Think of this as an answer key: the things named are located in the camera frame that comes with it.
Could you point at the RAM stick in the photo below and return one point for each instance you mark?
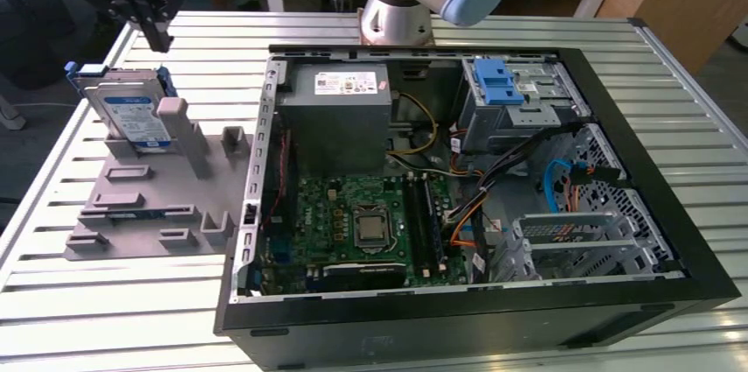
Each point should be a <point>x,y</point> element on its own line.
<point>126,215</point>

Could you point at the black PC case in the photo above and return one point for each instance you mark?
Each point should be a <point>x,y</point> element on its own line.
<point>468,328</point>

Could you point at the metal optical drive cage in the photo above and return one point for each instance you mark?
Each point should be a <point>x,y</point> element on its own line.
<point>537,116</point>

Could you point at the black graphics card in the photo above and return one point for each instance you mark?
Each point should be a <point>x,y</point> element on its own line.
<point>362,273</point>

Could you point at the green motherboard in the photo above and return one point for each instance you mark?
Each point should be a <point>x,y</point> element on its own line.
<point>327,214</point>

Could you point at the grey parts rack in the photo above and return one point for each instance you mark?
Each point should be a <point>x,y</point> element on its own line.
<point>158,197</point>

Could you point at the blue plastic drive latch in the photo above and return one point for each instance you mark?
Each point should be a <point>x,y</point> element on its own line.
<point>497,83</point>

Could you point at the CPU socket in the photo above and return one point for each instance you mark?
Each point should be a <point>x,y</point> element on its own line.
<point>353,227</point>

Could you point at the black RAM slot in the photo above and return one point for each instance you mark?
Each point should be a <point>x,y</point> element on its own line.
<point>416,223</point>

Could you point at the white stand foot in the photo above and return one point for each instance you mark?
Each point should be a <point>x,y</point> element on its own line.
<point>12,116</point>

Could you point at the hard disk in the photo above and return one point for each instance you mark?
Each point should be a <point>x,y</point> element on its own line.
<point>131,118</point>

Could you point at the grey power supply unit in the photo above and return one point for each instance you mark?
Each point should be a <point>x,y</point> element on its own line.
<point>333,135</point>

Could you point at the metal disk bay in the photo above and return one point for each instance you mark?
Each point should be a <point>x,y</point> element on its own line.
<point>579,246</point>

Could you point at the silver CPU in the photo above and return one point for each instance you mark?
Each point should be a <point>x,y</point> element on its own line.
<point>373,229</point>

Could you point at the black mesh bin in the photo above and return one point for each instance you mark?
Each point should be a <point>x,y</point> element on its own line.
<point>35,48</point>

